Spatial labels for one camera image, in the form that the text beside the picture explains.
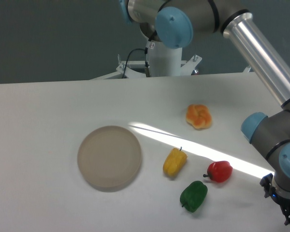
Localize orange knotted bread roll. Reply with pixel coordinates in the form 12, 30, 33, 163
186, 104, 212, 130

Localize yellow bell pepper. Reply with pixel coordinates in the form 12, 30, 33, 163
162, 147, 188, 178

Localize green bell pepper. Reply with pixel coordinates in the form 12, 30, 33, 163
180, 181, 208, 213

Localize beige round plate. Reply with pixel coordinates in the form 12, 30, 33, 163
77, 126, 142, 192

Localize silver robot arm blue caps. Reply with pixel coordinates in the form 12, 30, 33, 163
119, 0, 290, 225

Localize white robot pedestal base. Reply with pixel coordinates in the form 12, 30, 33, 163
94, 42, 203, 80

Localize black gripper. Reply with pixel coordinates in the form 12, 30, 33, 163
260, 174, 290, 226

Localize red bell pepper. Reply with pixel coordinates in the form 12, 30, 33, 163
203, 161, 233, 183

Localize black cable with tag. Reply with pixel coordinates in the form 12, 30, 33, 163
122, 30, 158, 79

